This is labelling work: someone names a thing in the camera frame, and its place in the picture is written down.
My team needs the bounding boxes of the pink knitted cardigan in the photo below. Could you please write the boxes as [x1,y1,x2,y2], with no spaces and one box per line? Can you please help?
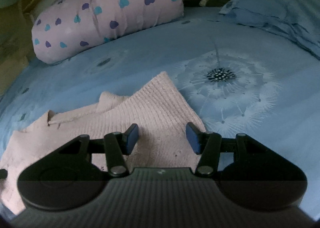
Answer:
[1,72,205,214]

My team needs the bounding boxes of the blue dandelion bed sheet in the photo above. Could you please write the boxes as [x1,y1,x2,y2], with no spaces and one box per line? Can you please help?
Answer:
[1,8,319,219]

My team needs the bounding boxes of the pink heart-patterned rolled blanket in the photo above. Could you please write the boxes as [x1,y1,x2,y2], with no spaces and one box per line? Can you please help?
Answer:
[31,0,184,64]

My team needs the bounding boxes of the blue pillow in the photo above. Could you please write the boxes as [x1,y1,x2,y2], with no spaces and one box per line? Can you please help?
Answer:
[219,0,319,59]

